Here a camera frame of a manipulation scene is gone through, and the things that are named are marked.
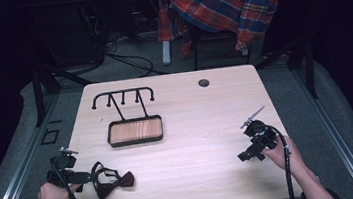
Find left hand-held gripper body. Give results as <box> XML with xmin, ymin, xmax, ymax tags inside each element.
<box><xmin>42</xmin><ymin>144</ymin><xmax>94</xmax><ymax>191</ymax></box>

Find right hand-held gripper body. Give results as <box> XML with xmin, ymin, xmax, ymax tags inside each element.
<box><xmin>237</xmin><ymin>103</ymin><xmax>281</xmax><ymax>160</ymax></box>

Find dark red bow tie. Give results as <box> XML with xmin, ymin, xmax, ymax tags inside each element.
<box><xmin>89</xmin><ymin>157</ymin><xmax>137</xmax><ymax>199</ymax></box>

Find person's right hand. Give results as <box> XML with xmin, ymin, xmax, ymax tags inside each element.
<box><xmin>258</xmin><ymin>133</ymin><xmax>306</xmax><ymax>182</ymax></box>

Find black hook rack wooden base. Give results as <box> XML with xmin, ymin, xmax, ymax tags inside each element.
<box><xmin>89</xmin><ymin>84</ymin><xmax>166</xmax><ymax>151</ymax></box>

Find black metal stand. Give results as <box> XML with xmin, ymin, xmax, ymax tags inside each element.
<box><xmin>251</xmin><ymin>33</ymin><xmax>320</xmax><ymax>106</ymax></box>
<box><xmin>28</xmin><ymin>57</ymin><xmax>98</xmax><ymax>128</ymax></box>

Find black metal chair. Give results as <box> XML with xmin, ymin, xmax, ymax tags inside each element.
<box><xmin>188</xmin><ymin>20</ymin><xmax>253</xmax><ymax>72</ymax></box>

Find red blue plaid shirt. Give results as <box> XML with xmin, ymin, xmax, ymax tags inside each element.
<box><xmin>154</xmin><ymin>0</ymin><xmax>290</xmax><ymax>61</ymax></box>

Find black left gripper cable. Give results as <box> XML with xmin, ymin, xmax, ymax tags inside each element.
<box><xmin>49</xmin><ymin>153</ymin><xmax>84</xmax><ymax>199</ymax></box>

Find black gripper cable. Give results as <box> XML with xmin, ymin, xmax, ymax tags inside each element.
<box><xmin>262</xmin><ymin>122</ymin><xmax>298</xmax><ymax>199</ymax></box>
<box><xmin>49</xmin><ymin>153</ymin><xmax>84</xmax><ymax>199</ymax></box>

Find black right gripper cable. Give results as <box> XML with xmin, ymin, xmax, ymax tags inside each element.
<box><xmin>262</xmin><ymin>122</ymin><xmax>298</xmax><ymax>199</ymax></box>

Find round table cable hole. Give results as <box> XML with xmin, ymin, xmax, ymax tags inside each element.
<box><xmin>197</xmin><ymin>78</ymin><xmax>211</xmax><ymax>89</ymax></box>

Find black floor cables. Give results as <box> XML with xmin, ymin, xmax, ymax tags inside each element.
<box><xmin>70</xmin><ymin>24</ymin><xmax>168</xmax><ymax>86</ymax></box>

